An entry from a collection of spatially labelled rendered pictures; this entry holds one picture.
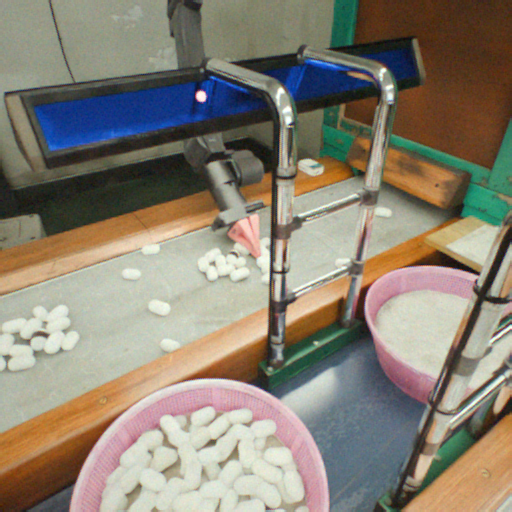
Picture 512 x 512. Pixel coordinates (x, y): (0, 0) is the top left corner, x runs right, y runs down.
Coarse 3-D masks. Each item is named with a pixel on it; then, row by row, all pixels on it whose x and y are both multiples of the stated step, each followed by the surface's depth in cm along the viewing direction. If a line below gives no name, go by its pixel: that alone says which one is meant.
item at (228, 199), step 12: (216, 192) 80; (228, 192) 80; (240, 192) 81; (216, 204) 81; (228, 204) 79; (240, 204) 80; (252, 204) 80; (264, 204) 81; (216, 216) 78; (216, 228) 81
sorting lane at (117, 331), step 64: (320, 192) 105; (384, 192) 105; (128, 256) 83; (192, 256) 83; (320, 256) 83; (0, 320) 68; (128, 320) 68; (192, 320) 68; (0, 384) 58; (64, 384) 58
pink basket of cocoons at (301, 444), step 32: (192, 384) 54; (224, 384) 55; (128, 416) 51; (160, 416) 54; (256, 416) 55; (288, 416) 51; (96, 448) 47; (128, 448) 51; (288, 448) 52; (96, 480) 47; (320, 480) 45
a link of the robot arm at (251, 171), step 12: (216, 144) 81; (216, 156) 82; (228, 156) 85; (240, 156) 86; (252, 156) 88; (192, 168) 87; (240, 168) 83; (252, 168) 85; (240, 180) 85; (252, 180) 86
